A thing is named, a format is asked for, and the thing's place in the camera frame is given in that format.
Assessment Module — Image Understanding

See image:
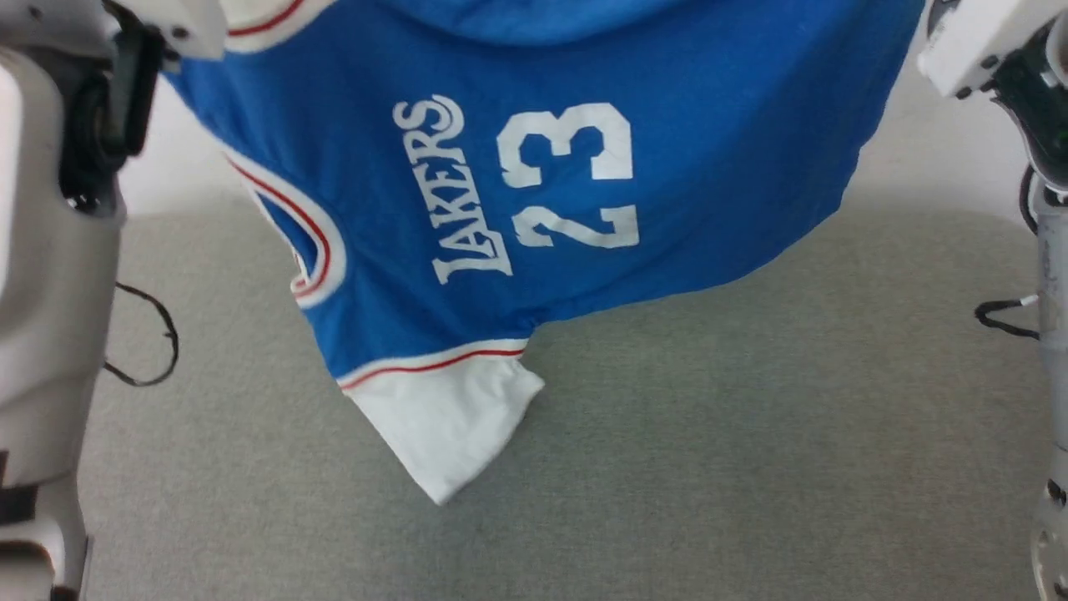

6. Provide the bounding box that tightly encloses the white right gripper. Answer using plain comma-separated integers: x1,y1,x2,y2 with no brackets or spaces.
916,0,1068,99

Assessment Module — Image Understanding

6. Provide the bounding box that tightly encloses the blue white Lakers jersey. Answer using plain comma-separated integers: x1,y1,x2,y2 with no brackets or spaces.
161,0,929,507

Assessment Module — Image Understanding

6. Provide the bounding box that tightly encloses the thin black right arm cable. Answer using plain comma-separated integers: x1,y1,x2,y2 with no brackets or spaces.
974,294,1044,341

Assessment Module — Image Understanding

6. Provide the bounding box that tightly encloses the grey fabric sofa seat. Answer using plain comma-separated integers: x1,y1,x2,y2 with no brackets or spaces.
79,196,1048,601

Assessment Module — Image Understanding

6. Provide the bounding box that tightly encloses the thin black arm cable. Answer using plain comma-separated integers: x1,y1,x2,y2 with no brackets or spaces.
103,282,181,388
974,294,1044,341

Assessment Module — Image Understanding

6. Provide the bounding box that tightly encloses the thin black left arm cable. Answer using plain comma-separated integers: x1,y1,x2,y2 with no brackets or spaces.
103,282,181,388

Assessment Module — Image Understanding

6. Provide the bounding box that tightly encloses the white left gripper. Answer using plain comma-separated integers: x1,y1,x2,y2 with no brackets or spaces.
104,0,228,62

